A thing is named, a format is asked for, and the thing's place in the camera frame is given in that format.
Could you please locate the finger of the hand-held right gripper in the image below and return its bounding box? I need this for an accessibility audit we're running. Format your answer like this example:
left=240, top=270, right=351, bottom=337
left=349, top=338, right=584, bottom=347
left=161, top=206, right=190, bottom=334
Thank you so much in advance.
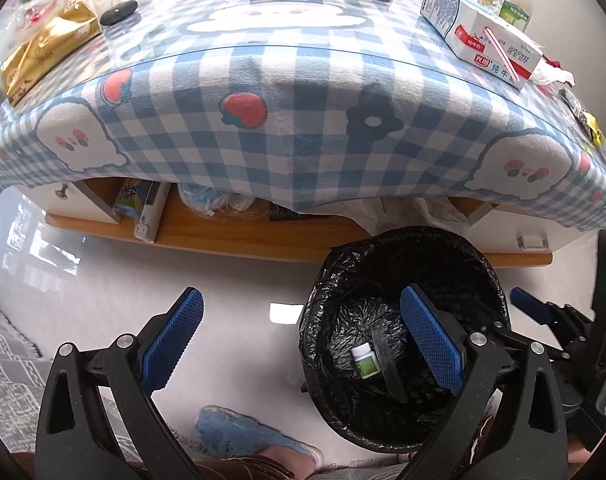
left=510, top=286, right=594, bottom=361

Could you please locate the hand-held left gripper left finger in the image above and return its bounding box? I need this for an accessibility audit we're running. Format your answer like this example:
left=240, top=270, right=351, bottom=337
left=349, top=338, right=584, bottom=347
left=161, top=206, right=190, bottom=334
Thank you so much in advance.
left=34, top=286, right=206, bottom=480

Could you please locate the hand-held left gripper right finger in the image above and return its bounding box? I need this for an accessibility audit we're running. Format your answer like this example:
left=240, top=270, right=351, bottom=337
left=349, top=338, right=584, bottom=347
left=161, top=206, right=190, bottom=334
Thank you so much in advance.
left=399, top=284, right=568, bottom=480

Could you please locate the trash bin with black bag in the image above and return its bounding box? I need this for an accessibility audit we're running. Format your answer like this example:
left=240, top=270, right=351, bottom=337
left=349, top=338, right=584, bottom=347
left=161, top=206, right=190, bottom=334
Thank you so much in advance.
left=299, top=226, right=512, bottom=456

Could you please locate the black plastic strip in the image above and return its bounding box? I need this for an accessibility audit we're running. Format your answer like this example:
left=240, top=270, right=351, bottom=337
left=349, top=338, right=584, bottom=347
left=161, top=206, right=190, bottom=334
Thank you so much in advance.
left=372, top=324, right=408, bottom=403

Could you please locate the small green white medicine bottle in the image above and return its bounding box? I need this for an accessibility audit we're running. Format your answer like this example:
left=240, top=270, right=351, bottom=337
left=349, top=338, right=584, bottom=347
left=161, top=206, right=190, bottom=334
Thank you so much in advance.
left=352, top=344, right=375, bottom=378

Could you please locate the white table drawer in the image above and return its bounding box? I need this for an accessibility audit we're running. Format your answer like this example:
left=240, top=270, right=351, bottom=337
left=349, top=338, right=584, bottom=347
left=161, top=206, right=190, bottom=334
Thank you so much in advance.
left=465, top=200, right=604, bottom=253
left=15, top=180, right=121, bottom=223

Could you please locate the blue slipper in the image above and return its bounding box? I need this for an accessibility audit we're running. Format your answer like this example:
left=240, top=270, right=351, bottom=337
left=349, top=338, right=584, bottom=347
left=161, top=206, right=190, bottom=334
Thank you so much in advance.
left=195, top=406, right=324, bottom=466

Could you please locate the wooden coffee table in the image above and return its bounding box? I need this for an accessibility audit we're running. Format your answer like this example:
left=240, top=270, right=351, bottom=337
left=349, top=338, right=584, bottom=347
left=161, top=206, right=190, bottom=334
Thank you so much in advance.
left=45, top=177, right=554, bottom=267

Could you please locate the white power strip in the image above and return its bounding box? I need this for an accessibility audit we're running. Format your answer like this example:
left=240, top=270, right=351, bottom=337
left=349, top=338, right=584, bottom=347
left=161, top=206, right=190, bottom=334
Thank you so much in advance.
left=134, top=182, right=171, bottom=244

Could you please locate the translucent white plastic bag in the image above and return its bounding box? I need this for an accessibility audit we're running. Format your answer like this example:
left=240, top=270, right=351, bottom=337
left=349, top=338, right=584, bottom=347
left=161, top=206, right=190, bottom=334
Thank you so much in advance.
left=353, top=195, right=471, bottom=238

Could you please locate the blue plastic bag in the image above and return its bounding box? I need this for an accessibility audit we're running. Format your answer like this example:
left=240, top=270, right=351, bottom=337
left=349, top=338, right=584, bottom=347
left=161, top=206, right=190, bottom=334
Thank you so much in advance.
left=177, top=182, right=256, bottom=218

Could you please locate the green blue packet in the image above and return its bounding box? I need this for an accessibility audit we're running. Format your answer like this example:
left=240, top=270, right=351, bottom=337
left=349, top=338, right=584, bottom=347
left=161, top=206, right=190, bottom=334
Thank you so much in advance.
left=114, top=177, right=156, bottom=218

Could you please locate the yellow snack wrapper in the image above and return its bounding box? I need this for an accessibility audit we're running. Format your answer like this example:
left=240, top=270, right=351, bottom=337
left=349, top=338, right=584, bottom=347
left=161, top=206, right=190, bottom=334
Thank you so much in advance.
left=578, top=110, right=606, bottom=146

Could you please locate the crumpled white tissue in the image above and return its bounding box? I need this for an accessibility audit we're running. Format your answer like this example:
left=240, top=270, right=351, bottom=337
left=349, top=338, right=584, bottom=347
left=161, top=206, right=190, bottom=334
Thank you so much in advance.
left=530, top=62, right=576, bottom=86

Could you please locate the blue checkered cartoon tablecloth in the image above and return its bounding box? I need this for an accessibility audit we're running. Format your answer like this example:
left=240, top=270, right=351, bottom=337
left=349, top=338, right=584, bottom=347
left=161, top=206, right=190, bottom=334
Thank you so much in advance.
left=0, top=0, right=606, bottom=233

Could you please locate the pink striped straw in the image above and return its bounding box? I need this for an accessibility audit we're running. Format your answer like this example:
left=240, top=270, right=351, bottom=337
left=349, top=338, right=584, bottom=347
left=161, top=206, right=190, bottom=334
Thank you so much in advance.
left=480, top=27, right=526, bottom=83

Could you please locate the white blue milk carton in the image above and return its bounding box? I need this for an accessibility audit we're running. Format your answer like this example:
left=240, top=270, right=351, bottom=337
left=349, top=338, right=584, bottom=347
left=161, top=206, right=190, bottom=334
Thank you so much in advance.
left=419, top=0, right=544, bottom=92

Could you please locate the green white small carton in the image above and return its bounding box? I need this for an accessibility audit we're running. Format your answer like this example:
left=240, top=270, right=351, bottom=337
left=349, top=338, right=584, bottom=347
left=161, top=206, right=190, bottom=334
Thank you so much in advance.
left=498, top=0, right=534, bottom=31

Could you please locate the gold foil packet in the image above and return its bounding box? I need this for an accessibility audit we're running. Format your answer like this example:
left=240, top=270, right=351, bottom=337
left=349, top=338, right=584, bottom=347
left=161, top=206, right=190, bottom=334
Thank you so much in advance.
left=0, top=0, right=104, bottom=106

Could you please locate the black oval mouse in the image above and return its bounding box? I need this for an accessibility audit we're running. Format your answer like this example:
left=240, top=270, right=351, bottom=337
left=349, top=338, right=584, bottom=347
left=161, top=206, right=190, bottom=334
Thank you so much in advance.
left=100, top=2, right=138, bottom=26

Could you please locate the clear bag with red print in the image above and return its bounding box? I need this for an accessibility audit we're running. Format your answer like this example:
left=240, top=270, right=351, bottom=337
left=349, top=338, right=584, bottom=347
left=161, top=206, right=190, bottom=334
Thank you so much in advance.
left=0, top=0, right=91, bottom=61

